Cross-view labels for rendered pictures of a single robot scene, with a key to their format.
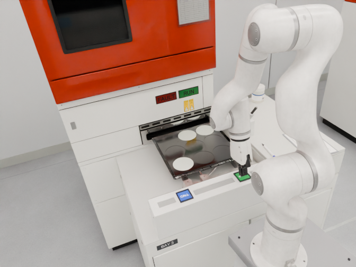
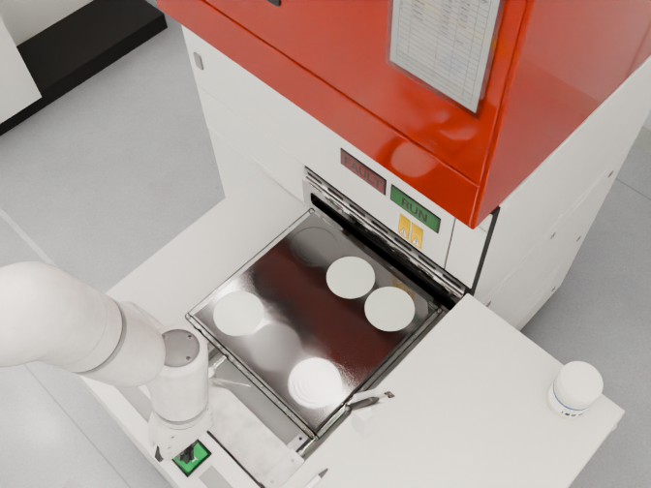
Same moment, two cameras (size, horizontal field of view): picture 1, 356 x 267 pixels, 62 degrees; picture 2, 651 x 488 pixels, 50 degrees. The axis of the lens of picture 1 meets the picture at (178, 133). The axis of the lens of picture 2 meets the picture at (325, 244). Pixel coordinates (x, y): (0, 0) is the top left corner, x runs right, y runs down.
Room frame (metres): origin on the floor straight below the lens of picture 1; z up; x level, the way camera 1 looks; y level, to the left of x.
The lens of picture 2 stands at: (0.98, -0.69, 2.17)
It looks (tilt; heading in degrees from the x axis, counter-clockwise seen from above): 57 degrees down; 64
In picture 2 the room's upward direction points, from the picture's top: 3 degrees counter-clockwise
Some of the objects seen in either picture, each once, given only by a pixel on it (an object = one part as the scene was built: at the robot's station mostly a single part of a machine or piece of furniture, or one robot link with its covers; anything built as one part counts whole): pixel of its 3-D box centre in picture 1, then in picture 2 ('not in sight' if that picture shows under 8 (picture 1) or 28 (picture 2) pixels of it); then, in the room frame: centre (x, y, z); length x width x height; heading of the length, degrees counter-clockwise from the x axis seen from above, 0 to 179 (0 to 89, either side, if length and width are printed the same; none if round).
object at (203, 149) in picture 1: (194, 145); (314, 311); (1.24, -0.08, 0.90); 0.34 x 0.34 x 0.01; 17
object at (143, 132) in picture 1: (178, 127); (377, 244); (1.43, -0.01, 0.89); 0.44 x 0.02 x 0.10; 107
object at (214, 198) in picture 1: (215, 197); (153, 419); (0.87, -0.13, 0.89); 0.55 x 0.09 x 0.14; 107
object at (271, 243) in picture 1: (281, 236); not in sight; (0.60, -0.31, 0.96); 0.19 x 0.19 x 0.18
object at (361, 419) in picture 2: (249, 122); (368, 409); (1.20, -0.35, 1.03); 0.06 x 0.04 x 0.13; 17
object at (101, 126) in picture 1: (144, 115); (321, 160); (1.39, 0.17, 1.02); 0.82 x 0.03 x 0.40; 107
